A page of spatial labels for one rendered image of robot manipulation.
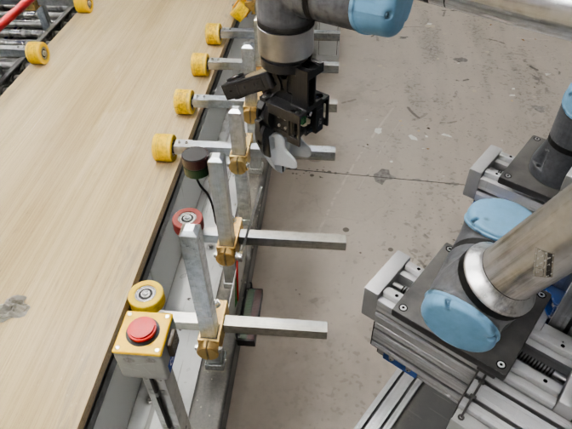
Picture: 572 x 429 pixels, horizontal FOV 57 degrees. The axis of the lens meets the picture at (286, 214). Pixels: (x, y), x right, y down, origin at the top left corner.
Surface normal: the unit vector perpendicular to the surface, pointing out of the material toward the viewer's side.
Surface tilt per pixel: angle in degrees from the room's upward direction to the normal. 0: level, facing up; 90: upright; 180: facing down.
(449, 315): 97
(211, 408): 0
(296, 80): 90
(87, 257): 0
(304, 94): 90
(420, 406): 0
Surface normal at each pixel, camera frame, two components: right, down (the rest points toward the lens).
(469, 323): -0.57, 0.65
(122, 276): -0.01, -0.72
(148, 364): -0.09, 0.69
